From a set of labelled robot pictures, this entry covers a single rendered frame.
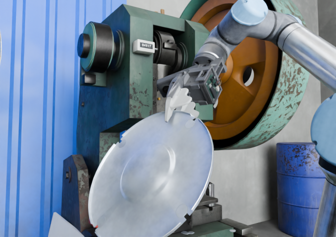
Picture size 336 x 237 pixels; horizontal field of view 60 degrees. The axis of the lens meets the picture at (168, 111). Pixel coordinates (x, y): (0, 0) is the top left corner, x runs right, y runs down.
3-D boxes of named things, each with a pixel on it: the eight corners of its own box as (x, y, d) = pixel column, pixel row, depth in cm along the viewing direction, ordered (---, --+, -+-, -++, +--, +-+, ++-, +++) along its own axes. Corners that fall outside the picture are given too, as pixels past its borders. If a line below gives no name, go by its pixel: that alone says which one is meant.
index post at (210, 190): (215, 205, 120) (214, 182, 121) (209, 206, 119) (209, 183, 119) (210, 204, 123) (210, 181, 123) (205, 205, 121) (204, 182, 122)
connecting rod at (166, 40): (184, 109, 119) (183, 27, 121) (158, 108, 112) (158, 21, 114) (157, 112, 136) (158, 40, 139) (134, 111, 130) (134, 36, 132)
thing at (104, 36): (126, 80, 107) (127, 20, 108) (96, 77, 101) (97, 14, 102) (104, 87, 126) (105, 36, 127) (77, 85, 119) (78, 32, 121)
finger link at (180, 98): (179, 110, 57) (196, 82, 63) (155, 111, 61) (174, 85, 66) (185, 122, 59) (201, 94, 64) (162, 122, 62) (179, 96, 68)
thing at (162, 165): (248, 149, 47) (246, 146, 47) (124, 292, 44) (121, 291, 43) (161, 96, 70) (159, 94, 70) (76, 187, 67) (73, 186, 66)
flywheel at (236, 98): (290, -31, 133) (194, 39, 192) (260, -46, 122) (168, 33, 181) (325, 123, 117) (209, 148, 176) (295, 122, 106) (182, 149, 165)
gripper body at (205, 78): (202, 80, 62) (220, 49, 69) (169, 84, 67) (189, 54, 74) (214, 107, 66) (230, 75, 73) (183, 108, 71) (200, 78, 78)
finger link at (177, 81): (169, 91, 62) (185, 68, 68) (163, 92, 63) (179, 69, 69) (177, 108, 64) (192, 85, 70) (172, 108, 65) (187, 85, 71)
